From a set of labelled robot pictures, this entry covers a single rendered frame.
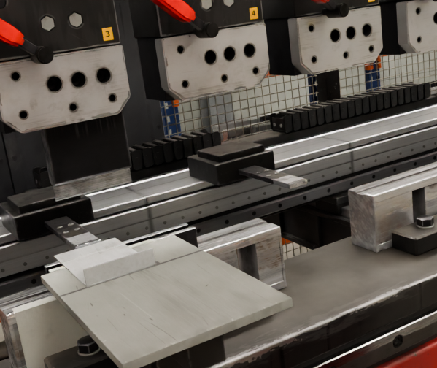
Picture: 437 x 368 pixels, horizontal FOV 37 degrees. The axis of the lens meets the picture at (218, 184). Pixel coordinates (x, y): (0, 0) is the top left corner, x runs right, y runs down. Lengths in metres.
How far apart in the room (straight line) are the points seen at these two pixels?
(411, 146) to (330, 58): 0.57
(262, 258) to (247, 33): 0.31
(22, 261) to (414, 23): 0.70
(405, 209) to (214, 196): 0.33
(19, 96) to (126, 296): 0.24
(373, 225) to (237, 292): 0.43
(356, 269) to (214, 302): 0.40
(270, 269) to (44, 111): 0.40
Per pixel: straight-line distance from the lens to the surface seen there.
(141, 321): 0.65
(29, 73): 0.75
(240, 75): 0.85
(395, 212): 1.09
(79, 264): 0.82
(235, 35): 0.85
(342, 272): 1.01
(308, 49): 0.92
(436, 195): 1.15
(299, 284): 0.98
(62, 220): 1.01
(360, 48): 0.97
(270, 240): 0.94
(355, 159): 1.36
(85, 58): 0.77
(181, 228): 0.90
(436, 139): 1.53
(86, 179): 0.83
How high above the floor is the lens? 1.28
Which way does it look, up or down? 15 degrees down
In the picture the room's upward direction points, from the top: 7 degrees counter-clockwise
